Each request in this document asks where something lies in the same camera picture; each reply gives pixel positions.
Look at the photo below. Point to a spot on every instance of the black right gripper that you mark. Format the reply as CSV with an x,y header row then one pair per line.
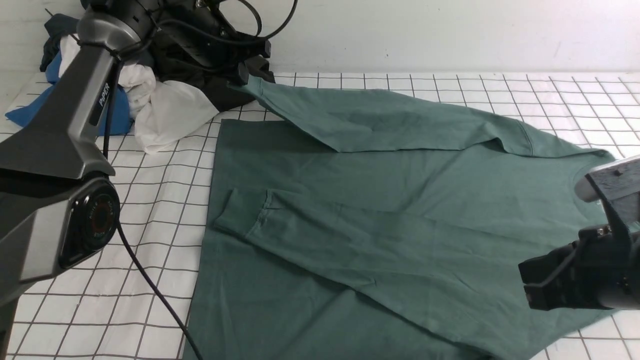
x,y
598,271

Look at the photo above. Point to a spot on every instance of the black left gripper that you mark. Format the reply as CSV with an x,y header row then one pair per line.
x,y
201,35

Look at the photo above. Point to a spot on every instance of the green long-sleeve shirt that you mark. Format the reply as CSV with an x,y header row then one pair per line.
x,y
369,225

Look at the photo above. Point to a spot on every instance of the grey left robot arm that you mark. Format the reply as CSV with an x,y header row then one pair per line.
x,y
58,206

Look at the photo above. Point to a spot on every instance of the dark olive garment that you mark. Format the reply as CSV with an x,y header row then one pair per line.
x,y
218,84

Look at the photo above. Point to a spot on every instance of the white garment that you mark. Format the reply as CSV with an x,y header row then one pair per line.
x,y
163,112

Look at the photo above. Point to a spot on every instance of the dark navy garment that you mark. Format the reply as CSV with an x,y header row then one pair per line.
x,y
57,26

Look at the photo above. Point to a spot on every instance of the white grid-pattern table cloth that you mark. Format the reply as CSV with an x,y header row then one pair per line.
x,y
105,310

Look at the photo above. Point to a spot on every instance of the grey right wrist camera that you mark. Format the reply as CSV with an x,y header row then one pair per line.
x,y
617,182

